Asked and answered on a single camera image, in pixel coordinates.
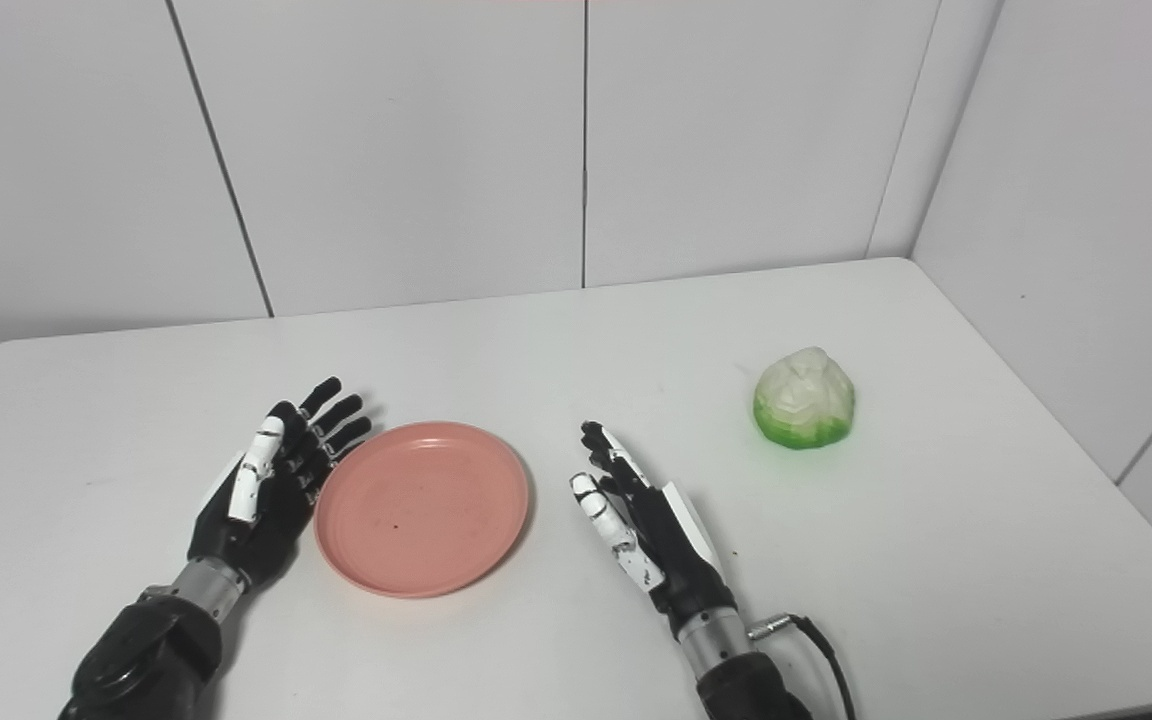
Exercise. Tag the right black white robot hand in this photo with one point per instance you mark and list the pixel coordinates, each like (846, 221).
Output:
(681, 560)

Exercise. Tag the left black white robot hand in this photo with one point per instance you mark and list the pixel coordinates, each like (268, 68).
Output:
(271, 520)

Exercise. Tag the pink round plate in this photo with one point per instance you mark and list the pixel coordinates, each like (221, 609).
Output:
(421, 510)

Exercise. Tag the green white cabbage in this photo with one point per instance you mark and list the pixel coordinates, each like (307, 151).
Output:
(804, 395)

